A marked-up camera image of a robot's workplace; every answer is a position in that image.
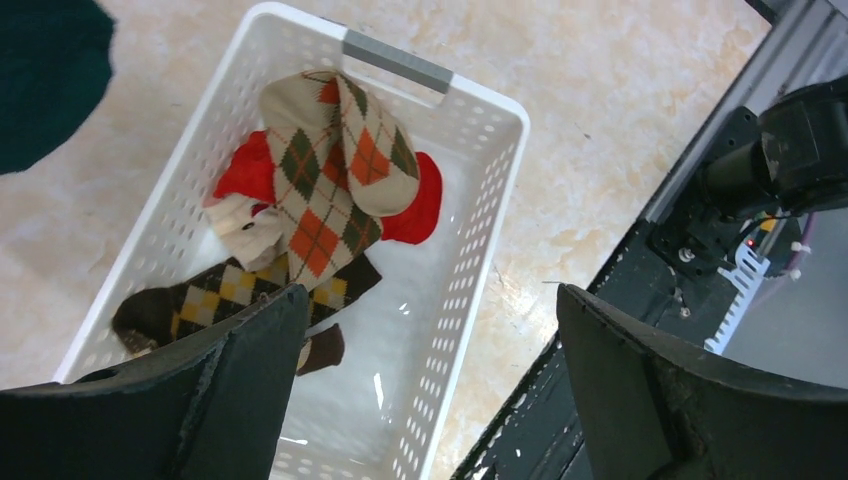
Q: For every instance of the white plastic basket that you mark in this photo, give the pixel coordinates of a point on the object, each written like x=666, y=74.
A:
x=379, y=414

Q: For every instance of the dark teal sock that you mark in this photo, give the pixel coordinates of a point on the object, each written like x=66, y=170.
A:
x=55, y=70

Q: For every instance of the aluminium front rail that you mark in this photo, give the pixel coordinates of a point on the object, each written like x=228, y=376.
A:
x=807, y=44

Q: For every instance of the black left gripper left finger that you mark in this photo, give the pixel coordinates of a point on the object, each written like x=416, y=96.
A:
x=209, y=406

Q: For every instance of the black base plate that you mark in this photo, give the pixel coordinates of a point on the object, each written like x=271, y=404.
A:
x=664, y=273

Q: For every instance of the red sock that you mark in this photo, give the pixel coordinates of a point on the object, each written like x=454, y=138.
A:
x=250, y=174

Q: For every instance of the brown beige argyle sock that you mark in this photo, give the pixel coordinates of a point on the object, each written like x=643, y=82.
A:
x=343, y=162

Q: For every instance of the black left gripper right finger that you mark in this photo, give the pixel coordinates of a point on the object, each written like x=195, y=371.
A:
x=654, y=406

